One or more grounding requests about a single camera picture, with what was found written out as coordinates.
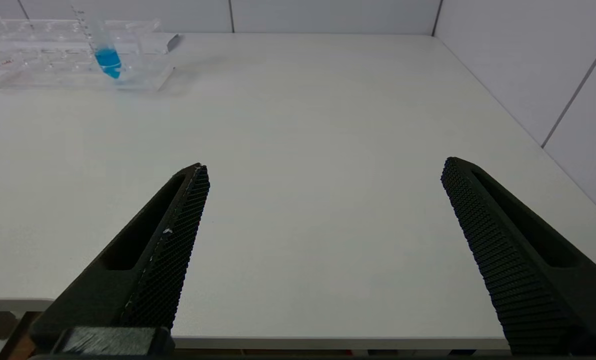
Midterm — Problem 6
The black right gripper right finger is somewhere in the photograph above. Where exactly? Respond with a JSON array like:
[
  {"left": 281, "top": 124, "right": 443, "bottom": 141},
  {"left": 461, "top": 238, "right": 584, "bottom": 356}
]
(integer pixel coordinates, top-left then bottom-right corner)
[{"left": 440, "top": 156, "right": 596, "bottom": 356}]

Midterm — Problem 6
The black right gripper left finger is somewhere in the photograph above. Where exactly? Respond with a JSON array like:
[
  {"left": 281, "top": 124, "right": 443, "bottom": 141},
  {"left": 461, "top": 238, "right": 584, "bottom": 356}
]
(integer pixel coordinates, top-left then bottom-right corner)
[{"left": 30, "top": 162, "right": 211, "bottom": 351}]

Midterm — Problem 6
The test tube with blue pigment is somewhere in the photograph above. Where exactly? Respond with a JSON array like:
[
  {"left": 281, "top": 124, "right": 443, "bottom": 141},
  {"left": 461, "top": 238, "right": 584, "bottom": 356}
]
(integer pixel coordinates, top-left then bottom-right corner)
[{"left": 70, "top": 5, "right": 124, "bottom": 80}]

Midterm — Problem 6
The clear acrylic test tube rack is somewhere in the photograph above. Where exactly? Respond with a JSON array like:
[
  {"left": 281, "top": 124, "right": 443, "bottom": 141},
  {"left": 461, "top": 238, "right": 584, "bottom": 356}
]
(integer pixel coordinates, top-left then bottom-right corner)
[{"left": 0, "top": 16, "right": 176, "bottom": 93}]

